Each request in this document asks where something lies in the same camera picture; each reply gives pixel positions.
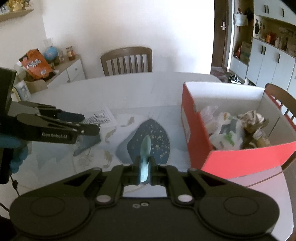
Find brown door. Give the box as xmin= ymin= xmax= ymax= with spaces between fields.
xmin=211 ymin=0 xmax=232 ymax=70

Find open brown cardboard box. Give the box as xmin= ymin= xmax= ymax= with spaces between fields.
xmin=23 ymin=79 xmax=48 ymax=94

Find orange snack bag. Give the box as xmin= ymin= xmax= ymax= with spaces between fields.
xmin=19 ymin=49 xmax=52 ymax=79

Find wooden wall shelf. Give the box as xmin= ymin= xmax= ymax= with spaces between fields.
xmin=0 ymin=0 xmax=34 ymax=22

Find blue globe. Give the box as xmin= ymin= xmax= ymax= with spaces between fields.
xmin=44 ymin=46 xmax=58 ymax=63

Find white grey bread bag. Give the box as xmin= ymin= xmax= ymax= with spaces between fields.
xmin=209 ymin=111 xmax=243 ymax=151

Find round glass turntable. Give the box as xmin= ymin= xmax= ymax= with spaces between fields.
xmin=14 ymin=102 xmax=287 ymax=193

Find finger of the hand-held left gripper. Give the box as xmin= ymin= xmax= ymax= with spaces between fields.
xmin=17 ymin=114 xmax=101 ymax=136
xmin=13 ymin=102 xmax=85 ymax=123

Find white wall cabinet unit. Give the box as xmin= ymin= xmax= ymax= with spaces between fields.
xmin=228 ymin=0 xmax=296 ymax=93

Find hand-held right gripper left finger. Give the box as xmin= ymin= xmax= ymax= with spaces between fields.
xmin=63 ymin=156 xmax=142 ymax=205

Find black lanyard cord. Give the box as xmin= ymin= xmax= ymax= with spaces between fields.
xmin=0 ymin=173 xmax=20 ymax=212

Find red cardboard box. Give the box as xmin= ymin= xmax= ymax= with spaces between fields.
xmin=181 ymin=81 xmax=296 ymax=180

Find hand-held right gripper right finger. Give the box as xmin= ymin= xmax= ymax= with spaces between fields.
xmin=149 ymin=156 xmax=229 ymax=205

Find white barcode wrapper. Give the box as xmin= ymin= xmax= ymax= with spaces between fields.
xmin=84 ymin=108 xmax=116 ymax=127

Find white marble desktop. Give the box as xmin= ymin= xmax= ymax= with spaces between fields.
xmin=0 ymin=71 xmax=292 ymax=241

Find white sideboard cabinet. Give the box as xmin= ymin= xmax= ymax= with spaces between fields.
xmin=46 ymin=54 xmax=86 ymax=87

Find person's left hand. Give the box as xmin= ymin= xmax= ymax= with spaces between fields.
xmin=0 ymin=136 xmax=33 ymax=173

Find white plastic packet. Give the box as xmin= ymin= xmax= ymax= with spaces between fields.
xmin=13 ymin=80 xmax=31 ymax=101

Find small printed cardboard box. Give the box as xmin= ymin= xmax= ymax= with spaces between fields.
xmin=240 ymin=41 xmax=252 ymax=61

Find dark speckled placemat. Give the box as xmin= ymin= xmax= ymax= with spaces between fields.
xmin=116 ymin=118 xmax=171 ymax=186

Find grey hanging tote bag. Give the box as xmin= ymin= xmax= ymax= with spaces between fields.
xmin=233 ymin=8 xmax=248 ymax=26

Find brown wooden chair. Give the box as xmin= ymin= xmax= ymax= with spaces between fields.
xmin=265 ymin=83 xmax=296 ymax=172
xmin=100 ymin=46 xmax=153 ymax=76

